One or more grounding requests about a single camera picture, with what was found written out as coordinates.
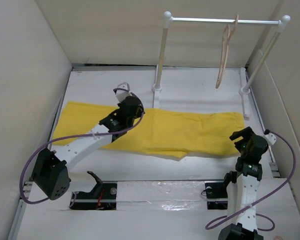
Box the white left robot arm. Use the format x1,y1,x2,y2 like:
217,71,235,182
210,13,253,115
31,95,144,201

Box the wooden clothes hanger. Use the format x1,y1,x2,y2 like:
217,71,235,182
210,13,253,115
215,14,240,89

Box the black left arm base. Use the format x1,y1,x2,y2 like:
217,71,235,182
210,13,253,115
69,171,118,211

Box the yellow trousers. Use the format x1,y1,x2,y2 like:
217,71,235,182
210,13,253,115
53,101,245,158

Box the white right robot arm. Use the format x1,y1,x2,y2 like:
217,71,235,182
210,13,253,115
218,126,269,240

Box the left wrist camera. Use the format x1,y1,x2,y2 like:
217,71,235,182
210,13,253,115
113,82,132,103

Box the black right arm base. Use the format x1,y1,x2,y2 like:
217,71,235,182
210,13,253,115
201,171,237,210

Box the white clothes rack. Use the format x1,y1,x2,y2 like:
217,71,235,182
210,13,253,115
152,11,291,119

